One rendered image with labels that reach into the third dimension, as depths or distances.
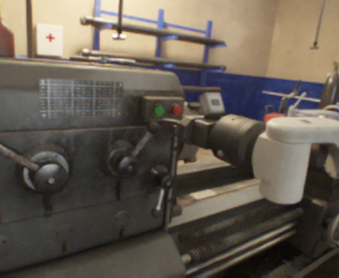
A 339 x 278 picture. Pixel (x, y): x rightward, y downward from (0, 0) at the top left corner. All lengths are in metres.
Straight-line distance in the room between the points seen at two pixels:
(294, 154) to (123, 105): 0.43
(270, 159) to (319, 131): 0.08
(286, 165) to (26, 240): 0.60
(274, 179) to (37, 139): 0.48
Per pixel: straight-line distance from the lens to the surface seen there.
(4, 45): 0.75
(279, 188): 0.43
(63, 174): 0.60
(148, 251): 0.85
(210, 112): 0.53
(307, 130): 0.41
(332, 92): 4.32
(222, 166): 1.56
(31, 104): 0.63
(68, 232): 0.77
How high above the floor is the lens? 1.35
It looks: 15 degrees down
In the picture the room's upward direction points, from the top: 5 degrees clockwise
